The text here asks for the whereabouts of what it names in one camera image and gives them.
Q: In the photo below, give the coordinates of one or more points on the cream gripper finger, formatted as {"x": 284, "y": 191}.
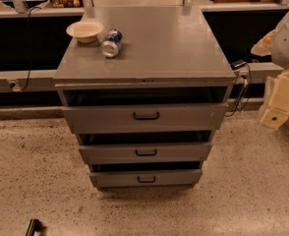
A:
{"x": 273, "y": 119}
{"x": 264, "y": 46}

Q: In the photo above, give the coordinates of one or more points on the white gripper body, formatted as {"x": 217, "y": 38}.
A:
{"x": 279, "y": 98}

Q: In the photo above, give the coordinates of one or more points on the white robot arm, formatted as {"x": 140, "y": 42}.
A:
{"x": 279, "y": 57}

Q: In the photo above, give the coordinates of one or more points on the grey drawer cabinet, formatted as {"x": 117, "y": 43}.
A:
{"x": 169, "y": 56}

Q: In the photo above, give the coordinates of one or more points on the grey top drawer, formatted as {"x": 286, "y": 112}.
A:
{"x": 144, "y": 118}

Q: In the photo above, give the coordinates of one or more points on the black power adapter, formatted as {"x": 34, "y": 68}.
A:
{"x": 238, "y": 64}

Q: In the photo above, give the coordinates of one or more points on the blue soda can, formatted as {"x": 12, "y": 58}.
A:
{"x": 111, "y": 43}

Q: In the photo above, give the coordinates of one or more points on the white bowl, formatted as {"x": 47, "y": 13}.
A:
{"x": 85, "y": 32}

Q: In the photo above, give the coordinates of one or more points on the black object on floor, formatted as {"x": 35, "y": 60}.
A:
{"x": 35, "y": 228}

